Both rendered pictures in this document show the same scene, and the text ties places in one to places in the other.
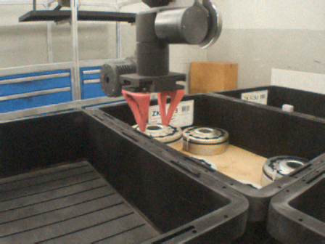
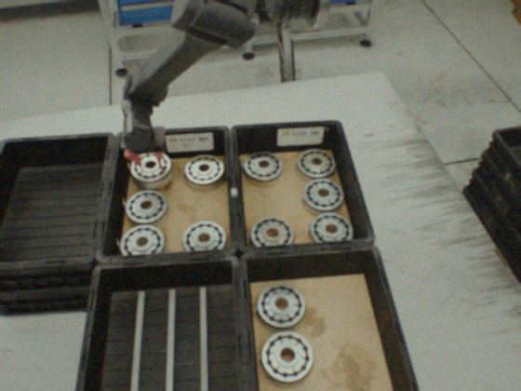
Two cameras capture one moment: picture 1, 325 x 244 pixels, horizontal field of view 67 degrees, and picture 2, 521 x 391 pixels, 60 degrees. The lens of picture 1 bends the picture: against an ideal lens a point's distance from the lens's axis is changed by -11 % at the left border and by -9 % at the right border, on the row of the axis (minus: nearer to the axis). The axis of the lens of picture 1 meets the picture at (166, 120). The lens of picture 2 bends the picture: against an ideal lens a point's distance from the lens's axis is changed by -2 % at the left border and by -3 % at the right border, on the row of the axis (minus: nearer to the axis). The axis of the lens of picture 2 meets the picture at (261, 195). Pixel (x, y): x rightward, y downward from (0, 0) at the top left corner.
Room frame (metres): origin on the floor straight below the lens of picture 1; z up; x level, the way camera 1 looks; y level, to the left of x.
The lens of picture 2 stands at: (-0.08, -0.61, 1.75)
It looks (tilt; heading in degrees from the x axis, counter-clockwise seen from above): 51 degrees down; 29
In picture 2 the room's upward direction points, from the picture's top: 1 degrees clockwise
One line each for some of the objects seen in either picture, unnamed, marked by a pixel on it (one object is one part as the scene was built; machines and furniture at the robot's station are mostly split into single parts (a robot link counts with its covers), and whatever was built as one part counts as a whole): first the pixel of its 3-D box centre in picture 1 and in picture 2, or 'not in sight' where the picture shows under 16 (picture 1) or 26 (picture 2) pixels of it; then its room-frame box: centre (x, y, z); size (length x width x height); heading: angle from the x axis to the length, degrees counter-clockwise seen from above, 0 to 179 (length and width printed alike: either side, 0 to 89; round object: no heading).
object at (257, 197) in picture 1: (217, 125); (170, 188); (0.43, -0.08, 0.92); 0.40 x 0.30 x 0.02; 34
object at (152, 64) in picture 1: (152, 63); (140, 130); (0.48, 0.02, 1.01); 0.10 x 0.07 x 0.07; 125
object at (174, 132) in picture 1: (154, 131); (151, 166); (0.48, 0.02, 0.89); 0.10 x 0.10 x 0.01
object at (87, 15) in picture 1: (88, 17); not in sight; (2.51, 0.70, 1.32); 1.20 x 0.45 x 0.06; 132
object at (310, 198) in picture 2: not in sight; (323, 194); (0.64, -0.39, 0.86); 0.10 x 0.10 x 0.01
